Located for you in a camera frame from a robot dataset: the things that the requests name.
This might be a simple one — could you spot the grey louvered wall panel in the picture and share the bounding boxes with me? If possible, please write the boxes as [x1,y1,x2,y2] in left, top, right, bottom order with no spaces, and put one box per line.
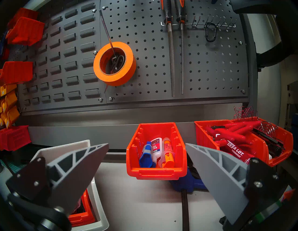
[7,0,107,114]

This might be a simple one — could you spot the silver wire coil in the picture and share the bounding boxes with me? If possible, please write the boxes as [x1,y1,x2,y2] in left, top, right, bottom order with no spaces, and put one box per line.
[258,121,279,138]

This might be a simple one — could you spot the red threadlocker package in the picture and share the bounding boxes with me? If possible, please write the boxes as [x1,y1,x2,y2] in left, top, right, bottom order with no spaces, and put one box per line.
[217,139,256,164]

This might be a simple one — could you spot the white super glue bottle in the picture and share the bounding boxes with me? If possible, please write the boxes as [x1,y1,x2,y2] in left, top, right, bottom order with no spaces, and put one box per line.
[150,137,163,161]

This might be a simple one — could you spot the red handled pliers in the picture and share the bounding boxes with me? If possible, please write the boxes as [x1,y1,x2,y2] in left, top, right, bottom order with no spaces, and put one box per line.
[206,120,262,149]

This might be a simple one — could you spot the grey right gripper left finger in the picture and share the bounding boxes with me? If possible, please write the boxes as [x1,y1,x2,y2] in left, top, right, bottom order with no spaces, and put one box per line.
[6,143,109,215]

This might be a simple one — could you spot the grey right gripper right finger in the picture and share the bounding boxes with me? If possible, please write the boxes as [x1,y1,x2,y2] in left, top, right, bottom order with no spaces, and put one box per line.
[186,143,290,225]

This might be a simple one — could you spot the empty orange wall bin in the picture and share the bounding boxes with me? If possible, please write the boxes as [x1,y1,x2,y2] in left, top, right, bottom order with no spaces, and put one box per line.
[6,16,45,46]

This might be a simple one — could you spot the orange bin with wire coils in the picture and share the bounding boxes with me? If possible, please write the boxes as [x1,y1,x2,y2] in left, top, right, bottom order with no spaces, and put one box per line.
[256,118,294,167]

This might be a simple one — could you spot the yellow bin labelled M4-0.7 HEX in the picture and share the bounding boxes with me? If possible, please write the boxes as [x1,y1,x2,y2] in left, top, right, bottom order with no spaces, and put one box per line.
[1,105,20,129]

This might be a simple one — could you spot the orange masking tape roll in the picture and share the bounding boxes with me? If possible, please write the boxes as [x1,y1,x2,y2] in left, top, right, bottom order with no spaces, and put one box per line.
[93,41,137,87]

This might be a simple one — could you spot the flat file orange handle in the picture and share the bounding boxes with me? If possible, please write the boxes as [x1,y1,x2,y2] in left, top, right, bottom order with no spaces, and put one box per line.
[161,0,176,97]

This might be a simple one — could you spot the grey pegboard with hand tools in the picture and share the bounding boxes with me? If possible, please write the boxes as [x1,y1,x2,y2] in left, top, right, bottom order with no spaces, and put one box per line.
[100,0,249,104]

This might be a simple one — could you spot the large grey storage bin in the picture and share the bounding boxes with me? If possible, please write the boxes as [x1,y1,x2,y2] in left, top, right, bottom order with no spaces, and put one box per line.
[30,140,110,231]

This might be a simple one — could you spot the blue capped glue bottle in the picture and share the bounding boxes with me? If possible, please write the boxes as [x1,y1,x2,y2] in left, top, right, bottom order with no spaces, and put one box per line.
[139,141,157,168]

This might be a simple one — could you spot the red bin with card pack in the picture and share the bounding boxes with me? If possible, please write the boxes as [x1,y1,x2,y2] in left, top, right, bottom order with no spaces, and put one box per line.
[0,126,32,152]

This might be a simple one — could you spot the red wire tangle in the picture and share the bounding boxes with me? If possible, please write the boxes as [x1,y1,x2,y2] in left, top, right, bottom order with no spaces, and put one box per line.
[233,106,259,122]

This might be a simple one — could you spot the round file orange handle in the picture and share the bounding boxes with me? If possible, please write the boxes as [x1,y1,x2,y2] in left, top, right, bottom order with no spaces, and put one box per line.
[178,0,186,95]

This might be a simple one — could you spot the black hand tool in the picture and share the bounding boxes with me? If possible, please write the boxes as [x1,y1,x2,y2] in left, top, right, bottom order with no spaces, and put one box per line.
[251,127,285,152]

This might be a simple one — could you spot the orange bin with red pliers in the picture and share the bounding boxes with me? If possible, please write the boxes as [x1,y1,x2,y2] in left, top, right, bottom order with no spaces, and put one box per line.
[194,119,270,168]

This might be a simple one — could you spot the metal wire peg hook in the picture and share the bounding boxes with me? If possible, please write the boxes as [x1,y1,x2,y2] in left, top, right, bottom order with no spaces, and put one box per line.
[99,9,126,74]

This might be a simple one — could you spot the black carabiner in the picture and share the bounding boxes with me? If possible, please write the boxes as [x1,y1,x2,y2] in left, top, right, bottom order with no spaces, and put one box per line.
[204,22,217,43]

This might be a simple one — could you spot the blue bar clamp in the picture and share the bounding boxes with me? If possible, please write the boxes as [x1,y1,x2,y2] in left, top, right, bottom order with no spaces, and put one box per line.
[169,168,209,231]

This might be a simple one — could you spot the orange bin with glue bottles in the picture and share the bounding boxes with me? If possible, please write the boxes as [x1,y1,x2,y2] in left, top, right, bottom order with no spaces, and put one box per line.
[126,122,188,180]

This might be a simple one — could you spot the yellow bin labelled M3-4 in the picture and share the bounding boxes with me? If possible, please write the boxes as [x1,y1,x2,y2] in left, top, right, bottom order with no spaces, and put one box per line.
[0,83,18,97]

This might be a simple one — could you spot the orange wall bin with contents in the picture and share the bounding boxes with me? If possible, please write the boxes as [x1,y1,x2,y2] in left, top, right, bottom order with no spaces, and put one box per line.
[0,61,33,85]

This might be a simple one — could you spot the orange glue tube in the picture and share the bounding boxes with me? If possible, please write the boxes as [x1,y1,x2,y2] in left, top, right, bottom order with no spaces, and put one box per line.
[158,137,175,168]

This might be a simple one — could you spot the yellow bin labelled M3-6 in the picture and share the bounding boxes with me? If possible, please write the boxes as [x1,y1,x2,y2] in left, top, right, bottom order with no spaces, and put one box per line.
[0,90,18,113]

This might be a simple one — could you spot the green cutting mat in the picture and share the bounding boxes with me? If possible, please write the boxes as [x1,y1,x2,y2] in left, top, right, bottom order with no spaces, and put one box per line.
[0,158,27,174]

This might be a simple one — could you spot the metal hook rack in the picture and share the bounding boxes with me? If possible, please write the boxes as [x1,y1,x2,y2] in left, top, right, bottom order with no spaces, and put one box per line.
[160,16,237,29]

